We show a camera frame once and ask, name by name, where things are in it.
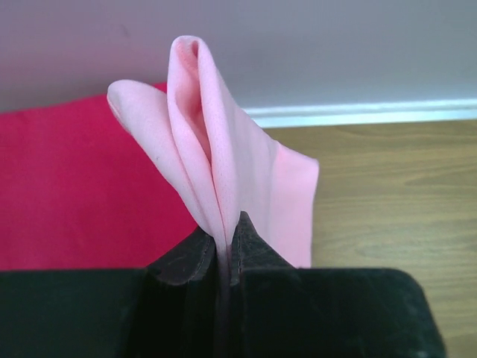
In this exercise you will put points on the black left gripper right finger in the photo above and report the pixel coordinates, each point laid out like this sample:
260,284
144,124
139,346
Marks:
277,310

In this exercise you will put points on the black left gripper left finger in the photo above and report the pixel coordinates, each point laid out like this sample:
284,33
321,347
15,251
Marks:
166,309

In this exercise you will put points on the light pink t-shirt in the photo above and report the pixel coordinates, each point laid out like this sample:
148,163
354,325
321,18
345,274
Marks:
216,157

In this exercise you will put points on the folded magenta t-shirt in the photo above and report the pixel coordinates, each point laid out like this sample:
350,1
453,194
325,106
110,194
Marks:
77,192

